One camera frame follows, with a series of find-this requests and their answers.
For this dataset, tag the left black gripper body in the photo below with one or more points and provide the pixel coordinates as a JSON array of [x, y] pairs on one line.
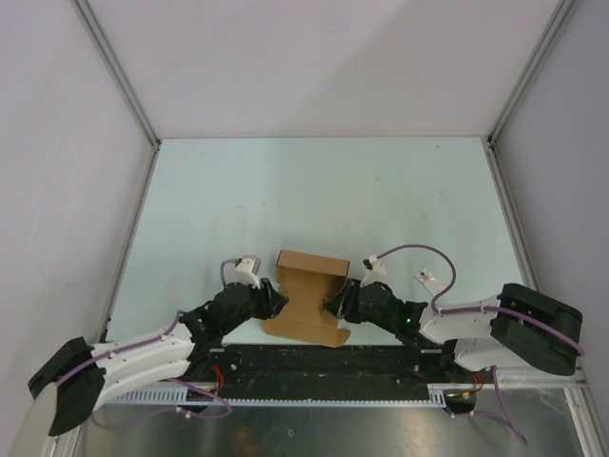
[[254, 307]]

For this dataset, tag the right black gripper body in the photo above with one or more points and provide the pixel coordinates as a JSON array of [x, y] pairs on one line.
[[363, 316]]

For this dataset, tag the brown cardboard box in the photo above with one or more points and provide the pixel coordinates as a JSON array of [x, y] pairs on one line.
[[309, 281]]

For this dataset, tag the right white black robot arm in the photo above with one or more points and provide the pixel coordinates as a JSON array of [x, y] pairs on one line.
[[519, 326]]

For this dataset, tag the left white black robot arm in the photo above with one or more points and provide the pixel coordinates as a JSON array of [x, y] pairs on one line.
[[89, 376]]

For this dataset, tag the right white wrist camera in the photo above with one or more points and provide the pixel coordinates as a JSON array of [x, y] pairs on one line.
[[375, 271]]

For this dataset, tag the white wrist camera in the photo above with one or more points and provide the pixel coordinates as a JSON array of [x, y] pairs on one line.
[[246, 271], [375, 271]]

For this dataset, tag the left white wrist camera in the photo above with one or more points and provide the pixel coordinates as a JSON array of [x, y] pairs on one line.
[[246, 271]]

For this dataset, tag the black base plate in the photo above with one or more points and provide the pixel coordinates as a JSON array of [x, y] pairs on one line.
[[423, 365]]

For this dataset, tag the grey slotted cable duct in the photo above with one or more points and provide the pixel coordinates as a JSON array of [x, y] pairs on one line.
[[175, 395]]

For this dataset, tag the aluminium rail beam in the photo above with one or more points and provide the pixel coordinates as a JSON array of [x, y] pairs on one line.
[[532, 378]]

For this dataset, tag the right aluminium frame post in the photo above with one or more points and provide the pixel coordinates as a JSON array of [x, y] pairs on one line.
[[548, 39]]

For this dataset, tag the aluminium frame post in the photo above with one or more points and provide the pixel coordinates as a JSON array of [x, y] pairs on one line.
[[99, 38], [548, 39]]

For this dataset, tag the left aluminium frame post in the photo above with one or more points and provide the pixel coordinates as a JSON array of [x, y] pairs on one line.
[[99, 38]]

